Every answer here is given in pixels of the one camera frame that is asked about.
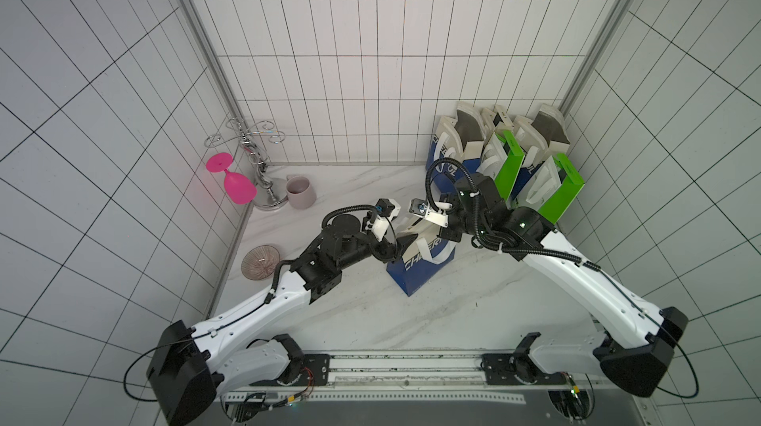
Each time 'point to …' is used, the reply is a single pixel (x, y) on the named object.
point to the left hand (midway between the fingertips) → (400, 230)
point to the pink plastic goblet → (237, 187)
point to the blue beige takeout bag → (541, 137)
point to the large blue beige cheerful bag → (457, 146)
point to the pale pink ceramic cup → (300, 193)
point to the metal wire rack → (271, 193)
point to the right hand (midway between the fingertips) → (431, 199)
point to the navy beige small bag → (496, 121)
